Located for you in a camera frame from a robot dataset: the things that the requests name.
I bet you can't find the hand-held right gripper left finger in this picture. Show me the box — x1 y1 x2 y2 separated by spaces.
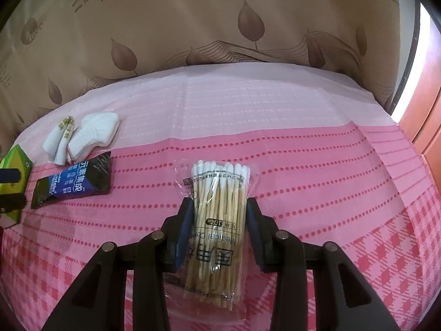
41 196 195 331

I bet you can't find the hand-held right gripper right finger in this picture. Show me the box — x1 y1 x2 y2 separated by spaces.
245 196 402 331

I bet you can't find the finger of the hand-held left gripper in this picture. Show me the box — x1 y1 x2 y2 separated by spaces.
0 168 22 184
0 193 27 213

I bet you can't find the cotton swabs pack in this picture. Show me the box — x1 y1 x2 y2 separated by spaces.
162 159 259 318

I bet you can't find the green tissue pack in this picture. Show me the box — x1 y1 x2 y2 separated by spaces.
0 145 33 229

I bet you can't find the black and blue sachet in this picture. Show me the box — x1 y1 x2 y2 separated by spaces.
30 151 112 210

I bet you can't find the white socks pair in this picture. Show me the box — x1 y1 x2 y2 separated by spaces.
42 112 121 166

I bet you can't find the pink checked tablecloth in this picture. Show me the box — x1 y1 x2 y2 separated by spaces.
0 63 441 331

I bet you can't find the red-brown wooden cabinet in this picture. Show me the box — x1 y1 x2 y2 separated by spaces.
400 17 441 180

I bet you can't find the beige leaf print curtain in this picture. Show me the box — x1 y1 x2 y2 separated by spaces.
0 0 419 152

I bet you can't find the white door frame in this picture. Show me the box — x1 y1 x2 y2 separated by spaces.
391 2 431 123

